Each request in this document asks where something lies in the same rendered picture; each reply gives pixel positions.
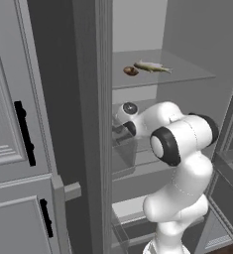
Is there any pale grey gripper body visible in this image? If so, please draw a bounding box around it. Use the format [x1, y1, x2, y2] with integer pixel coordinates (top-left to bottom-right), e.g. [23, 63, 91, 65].
[112, 119, 130, 139]

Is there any brown mushroom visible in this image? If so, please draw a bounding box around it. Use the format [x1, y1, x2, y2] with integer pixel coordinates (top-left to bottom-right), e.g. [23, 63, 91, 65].
[122, 65, 140, 77]

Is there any grey fridge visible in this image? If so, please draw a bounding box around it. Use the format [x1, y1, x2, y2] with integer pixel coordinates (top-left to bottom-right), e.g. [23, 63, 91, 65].
[27, 0, 233, 254]

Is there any long black door handle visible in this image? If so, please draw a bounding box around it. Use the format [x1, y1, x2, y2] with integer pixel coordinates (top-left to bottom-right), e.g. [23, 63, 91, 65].
[14, 100, 37, 168]

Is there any short black door handle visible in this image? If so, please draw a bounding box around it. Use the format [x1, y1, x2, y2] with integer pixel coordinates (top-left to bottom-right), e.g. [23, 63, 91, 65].
[39, 197, 55, 239]

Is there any grey-green fish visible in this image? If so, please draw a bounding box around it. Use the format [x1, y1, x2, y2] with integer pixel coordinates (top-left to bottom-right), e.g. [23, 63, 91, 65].
[133, 60, 174, 75]

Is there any short grey cupboard door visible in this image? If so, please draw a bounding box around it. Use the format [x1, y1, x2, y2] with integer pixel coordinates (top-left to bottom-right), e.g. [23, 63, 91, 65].
[0, 174, 62, 254]

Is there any tall grey cupboard door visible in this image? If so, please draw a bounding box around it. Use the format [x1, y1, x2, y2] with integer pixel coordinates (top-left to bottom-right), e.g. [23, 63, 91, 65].
[0, 0, 53, 187]

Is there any grey fridge door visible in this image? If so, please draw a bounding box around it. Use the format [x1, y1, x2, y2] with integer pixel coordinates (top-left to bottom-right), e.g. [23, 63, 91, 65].
[193, 59, 233, 254]

